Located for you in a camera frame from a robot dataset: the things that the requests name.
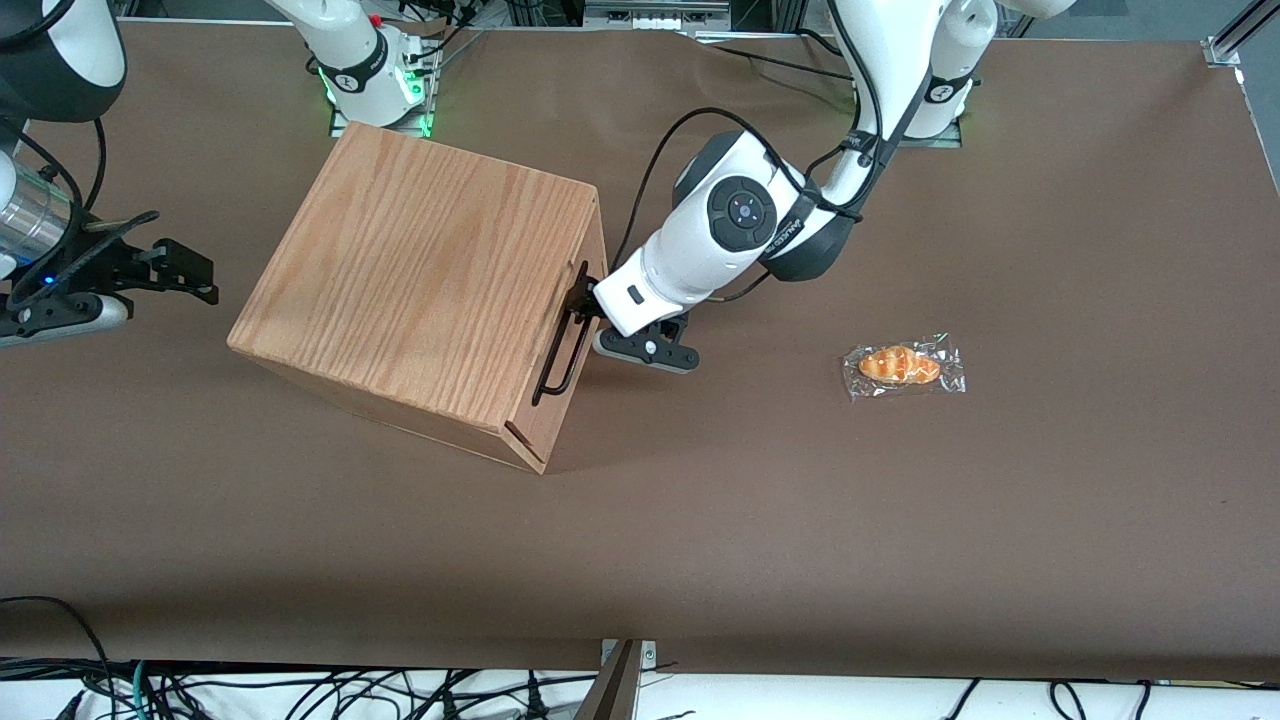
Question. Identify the small metal edge bracket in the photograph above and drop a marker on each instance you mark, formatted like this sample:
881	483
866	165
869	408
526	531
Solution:
645	652

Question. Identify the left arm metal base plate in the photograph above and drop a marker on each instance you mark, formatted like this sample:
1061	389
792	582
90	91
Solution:
950	140

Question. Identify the wooden drawer cabinet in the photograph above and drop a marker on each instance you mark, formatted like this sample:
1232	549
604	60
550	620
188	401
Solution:
400	270

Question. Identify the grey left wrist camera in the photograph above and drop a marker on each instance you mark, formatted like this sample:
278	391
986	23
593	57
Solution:
650	348

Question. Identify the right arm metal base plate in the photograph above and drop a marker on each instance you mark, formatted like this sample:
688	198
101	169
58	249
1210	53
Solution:
415	122

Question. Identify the wooden drawer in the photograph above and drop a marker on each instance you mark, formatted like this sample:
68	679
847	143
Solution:
553	340

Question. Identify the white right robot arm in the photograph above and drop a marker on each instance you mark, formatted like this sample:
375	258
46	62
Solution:
85	50

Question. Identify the aluminium corner profile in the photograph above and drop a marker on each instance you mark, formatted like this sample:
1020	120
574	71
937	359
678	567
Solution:
1232	40

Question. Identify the bread in clear wrapper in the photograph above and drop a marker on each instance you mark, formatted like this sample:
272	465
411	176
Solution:
900	365

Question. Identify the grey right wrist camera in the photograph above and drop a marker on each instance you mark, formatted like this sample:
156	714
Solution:
60	320

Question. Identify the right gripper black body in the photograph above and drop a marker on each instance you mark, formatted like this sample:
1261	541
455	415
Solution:
108	266

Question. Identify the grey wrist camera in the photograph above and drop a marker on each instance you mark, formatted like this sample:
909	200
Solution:
60	320
650	348

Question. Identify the grey metal equipment box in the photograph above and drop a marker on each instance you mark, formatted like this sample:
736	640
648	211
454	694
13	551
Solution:
655	12

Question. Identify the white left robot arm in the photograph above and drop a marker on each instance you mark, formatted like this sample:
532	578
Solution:
700	250

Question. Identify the dark slanted metal bar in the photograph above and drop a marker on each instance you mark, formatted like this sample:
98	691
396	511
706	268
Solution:
612	690

